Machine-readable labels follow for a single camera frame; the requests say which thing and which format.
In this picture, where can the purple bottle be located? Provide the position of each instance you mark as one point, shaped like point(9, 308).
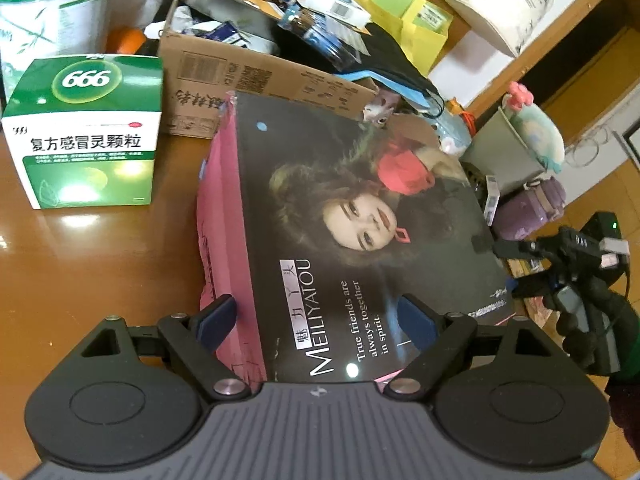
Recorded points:
point(525, 207)

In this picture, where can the grey square bin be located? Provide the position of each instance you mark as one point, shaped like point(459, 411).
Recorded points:
point(500, 155)

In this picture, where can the green lid white canister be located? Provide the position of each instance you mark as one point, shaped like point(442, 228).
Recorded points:
point(50, 10)

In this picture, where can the pastel plush toy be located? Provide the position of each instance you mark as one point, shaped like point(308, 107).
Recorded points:
point(542, 130)

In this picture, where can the green white medicine box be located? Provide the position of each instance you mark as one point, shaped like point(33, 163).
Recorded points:
point(85, 140)

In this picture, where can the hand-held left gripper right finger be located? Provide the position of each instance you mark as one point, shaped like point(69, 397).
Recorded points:
point(414, 316)

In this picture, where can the black cloth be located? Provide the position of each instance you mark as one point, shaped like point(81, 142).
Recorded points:
point(390, 55)

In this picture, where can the yellow paper bag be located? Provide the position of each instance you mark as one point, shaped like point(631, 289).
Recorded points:
point(420, 25)

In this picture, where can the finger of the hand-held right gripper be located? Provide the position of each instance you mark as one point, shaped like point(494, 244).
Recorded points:
point(520, 248)

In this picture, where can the blue face mask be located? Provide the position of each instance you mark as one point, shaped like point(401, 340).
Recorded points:
point(400, 91)

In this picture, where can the brown cardboard box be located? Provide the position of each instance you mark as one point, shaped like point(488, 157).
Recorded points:
point(225, 77)

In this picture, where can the small grey figurine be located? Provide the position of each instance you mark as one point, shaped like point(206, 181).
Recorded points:
point(380, 109)

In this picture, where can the pink black printed box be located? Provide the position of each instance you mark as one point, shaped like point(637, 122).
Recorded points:
point(325, 160)

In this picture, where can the light blue plastic bag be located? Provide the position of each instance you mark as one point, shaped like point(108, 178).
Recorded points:
point(452, 130)

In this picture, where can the clear blue plastic package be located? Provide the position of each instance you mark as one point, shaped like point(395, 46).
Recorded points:
point(325, 35)

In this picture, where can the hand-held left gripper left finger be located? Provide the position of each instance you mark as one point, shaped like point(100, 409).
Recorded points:
point(219, 316)

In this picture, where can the orange round object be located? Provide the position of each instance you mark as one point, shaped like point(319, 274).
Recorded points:
point(127, 41)

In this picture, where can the white canvas bag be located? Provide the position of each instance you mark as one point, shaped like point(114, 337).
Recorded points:
point(500, 0)

